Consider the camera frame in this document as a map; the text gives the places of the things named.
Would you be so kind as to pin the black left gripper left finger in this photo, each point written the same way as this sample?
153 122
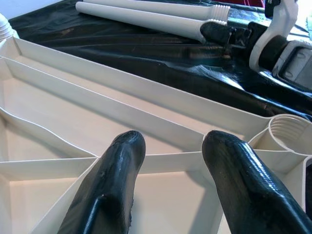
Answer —
109 185

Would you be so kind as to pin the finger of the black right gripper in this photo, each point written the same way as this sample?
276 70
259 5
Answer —
214 33

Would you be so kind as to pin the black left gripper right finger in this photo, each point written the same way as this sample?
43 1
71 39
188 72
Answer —
248 185

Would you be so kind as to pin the white plastic table leg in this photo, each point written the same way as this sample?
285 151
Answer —
182 8
146 20
3 26

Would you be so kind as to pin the white plastic table top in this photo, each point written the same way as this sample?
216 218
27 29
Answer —
73 122

